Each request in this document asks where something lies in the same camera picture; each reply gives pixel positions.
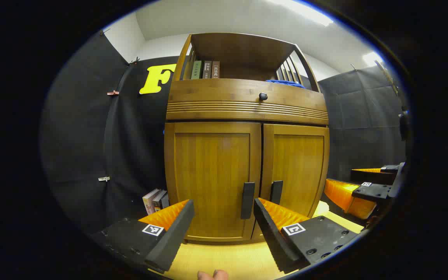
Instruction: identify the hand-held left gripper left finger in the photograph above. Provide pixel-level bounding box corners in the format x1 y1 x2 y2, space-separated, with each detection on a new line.
90 199 195 273

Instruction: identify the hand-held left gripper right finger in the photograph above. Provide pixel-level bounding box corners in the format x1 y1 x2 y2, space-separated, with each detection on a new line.
253 198 364 273

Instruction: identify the black door handle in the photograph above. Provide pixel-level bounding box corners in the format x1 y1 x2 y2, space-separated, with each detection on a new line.
241 182 256 219
269 180 284 205

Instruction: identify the wooden shoe cabinet door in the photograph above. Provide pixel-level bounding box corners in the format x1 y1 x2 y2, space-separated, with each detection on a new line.
164 122 262 242
251 124 330 240

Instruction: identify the wooden double-door shoe cabinet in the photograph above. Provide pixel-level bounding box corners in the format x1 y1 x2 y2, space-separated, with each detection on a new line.
164 32 330 243

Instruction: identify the wooden cabinet drawer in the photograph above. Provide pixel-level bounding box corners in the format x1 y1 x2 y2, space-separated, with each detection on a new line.
166 79 329 126

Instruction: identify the grey book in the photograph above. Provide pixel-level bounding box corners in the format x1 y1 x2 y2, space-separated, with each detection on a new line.
153 190 167 212

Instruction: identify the pale cover book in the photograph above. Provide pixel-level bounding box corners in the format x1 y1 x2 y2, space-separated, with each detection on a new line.
142 189 161 216

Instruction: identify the small ceiling light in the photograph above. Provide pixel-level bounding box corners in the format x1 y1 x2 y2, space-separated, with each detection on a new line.
362 51 385 67

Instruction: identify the blue cloth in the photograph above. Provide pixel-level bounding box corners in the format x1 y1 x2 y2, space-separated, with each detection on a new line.
266 79 306 89

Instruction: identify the black backdrop cloth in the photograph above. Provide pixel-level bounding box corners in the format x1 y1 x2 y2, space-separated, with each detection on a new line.
40 29 408 236

